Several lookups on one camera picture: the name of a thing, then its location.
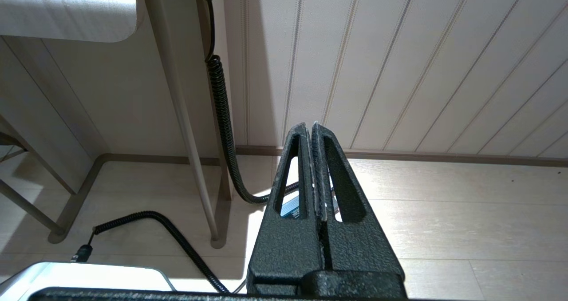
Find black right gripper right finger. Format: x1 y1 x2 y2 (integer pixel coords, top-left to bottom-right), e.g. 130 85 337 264
312 122 406 293

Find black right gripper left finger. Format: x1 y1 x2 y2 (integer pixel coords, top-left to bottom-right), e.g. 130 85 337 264
246 123 329 293

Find grey power adapter box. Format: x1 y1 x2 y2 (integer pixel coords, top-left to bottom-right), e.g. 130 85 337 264
280 194 301 220

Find black corrugated floor cable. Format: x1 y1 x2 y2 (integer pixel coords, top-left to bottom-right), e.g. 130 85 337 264
195 0 302 205
70 210 232 293

